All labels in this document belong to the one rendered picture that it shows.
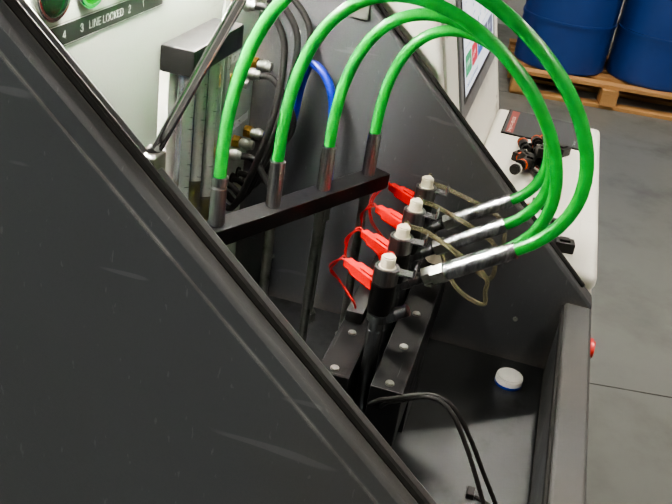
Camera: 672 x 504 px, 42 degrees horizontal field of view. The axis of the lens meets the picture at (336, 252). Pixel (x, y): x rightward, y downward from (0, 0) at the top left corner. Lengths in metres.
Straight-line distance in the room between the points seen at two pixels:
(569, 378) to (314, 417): 0.55
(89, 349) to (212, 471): 0.13
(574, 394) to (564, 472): 0.15
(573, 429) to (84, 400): 0.57
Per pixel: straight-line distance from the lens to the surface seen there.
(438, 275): 0.93
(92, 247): 0.63
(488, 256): 0.92
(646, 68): 5.81
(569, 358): 1.17
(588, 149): 0.87
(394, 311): 0.97
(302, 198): 1.08
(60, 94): 0.60
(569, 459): 1.00
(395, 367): 1.01
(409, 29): 1.23
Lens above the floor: 1.56
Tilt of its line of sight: 28 degrees down
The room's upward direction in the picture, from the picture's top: 9 degrees clockwise
